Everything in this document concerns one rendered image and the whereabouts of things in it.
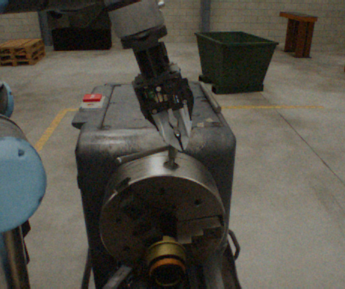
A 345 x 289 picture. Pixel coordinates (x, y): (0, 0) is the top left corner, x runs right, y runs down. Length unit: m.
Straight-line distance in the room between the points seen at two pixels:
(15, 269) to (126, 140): 0.41
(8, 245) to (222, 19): 10.38
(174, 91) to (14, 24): 11.05
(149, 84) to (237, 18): 10.45
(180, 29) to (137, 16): 10.20
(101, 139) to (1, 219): 0.50
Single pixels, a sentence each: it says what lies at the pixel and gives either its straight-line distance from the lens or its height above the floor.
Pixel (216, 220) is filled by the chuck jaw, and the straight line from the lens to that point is 0.81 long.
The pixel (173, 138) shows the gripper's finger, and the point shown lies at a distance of 0.58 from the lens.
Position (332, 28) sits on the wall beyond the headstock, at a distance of 12.01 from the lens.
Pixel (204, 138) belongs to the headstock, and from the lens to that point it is 0.91.
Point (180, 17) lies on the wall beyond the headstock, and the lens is 10.64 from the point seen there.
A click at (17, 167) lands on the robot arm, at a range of 0.44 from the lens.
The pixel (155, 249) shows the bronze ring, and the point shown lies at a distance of 0.74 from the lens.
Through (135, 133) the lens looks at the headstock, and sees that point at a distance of 0.91.
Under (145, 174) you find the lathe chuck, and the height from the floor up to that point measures 1.23.
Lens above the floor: 1.62
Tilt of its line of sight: 27 degrees down
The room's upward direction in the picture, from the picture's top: straight up
